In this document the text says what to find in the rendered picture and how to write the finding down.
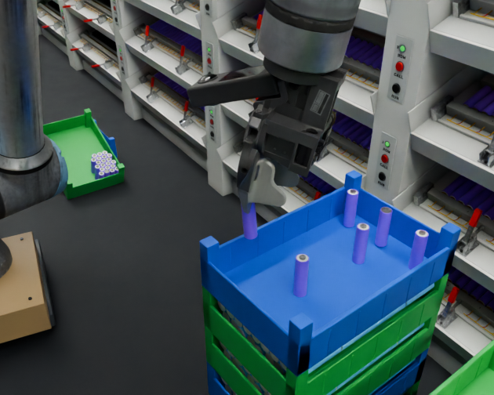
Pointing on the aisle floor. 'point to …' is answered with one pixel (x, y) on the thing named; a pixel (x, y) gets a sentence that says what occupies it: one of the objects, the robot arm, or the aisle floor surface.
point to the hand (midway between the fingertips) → (246, 197)
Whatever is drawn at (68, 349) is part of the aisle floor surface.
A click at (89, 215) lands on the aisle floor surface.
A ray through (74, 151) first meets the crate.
